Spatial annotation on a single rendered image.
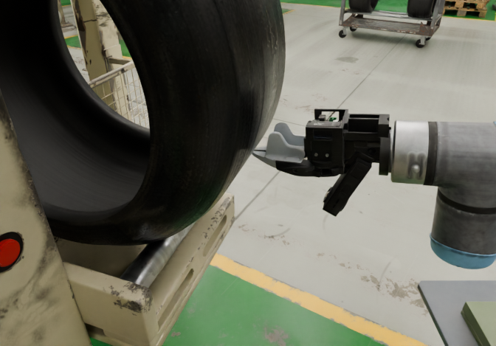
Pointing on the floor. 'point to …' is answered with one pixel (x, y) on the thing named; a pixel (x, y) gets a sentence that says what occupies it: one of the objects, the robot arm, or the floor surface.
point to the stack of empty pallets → (467, 1)
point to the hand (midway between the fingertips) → (260, 156)
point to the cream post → (31, 260)
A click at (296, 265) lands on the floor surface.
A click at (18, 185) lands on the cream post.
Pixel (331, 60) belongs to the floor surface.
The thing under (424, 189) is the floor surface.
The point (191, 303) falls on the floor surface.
